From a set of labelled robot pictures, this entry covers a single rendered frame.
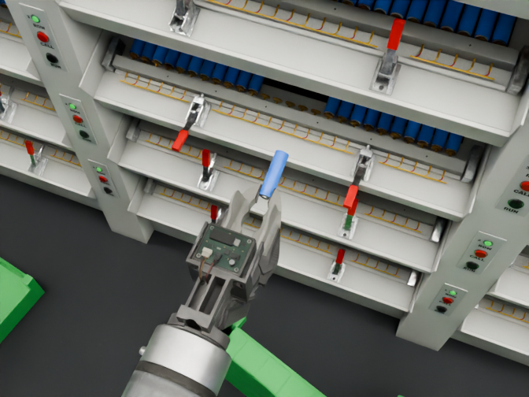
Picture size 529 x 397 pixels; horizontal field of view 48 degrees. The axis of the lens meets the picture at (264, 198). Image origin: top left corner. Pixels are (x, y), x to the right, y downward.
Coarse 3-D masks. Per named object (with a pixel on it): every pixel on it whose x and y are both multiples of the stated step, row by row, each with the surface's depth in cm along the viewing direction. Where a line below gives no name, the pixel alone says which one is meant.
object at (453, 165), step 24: (144, 72) 94; (168, 72) 93; (168, 96) 94; (216, 96) 92; (240, 96) 91; (288, 120) 90; (312, 120) 89; (360, 144) 89; (384, 144) 87; (408, 144) 86; (456, 168) 85
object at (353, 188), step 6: (360, 168) 87; (360, 174) 86; (354, 180) 86; (360, 180) 86; (354, 186) 85; (348, 192) 85; (354, 192) 85; (348, 198) 84; (354, 198) 85; (348, 204) 84
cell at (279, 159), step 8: (280, 152) 77; (272, 160) 77; (280, 160) 77; (272, 168) 76; (280, 168) 77; (272, 176) 76; (280, 176) 77; (264, 184) 76; (272, 184) 76; (264, 192) 76
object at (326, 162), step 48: (96, 48) 93; (96, 96) 97; (144, 96) 96; (288, 96) 93; (240, 144) 92; (288, 144) 91; (336, 144) 90; (480, 144) 87; (384, 192) 88; (432, 192) 87
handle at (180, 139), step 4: (192, 112) 91; (196, 112) 91; (192, 116) 92; (196, 116) 92; (188, 120) 91; (192, 120) 91; (188, 124) 91; (192, 124) 91; (184, 128) 91; (188, 128) 91; (180, 132) 90; (184, 132) 90; (180, 136) 90; (184, 136) 90; (176, 140) 89; (180, 140) 89; (184, 140) 90; (172, 144) 89; (176, 144) 89; (180, 144) 89; (172, 148) 89; (176, 148) 89; (180, 148) 89
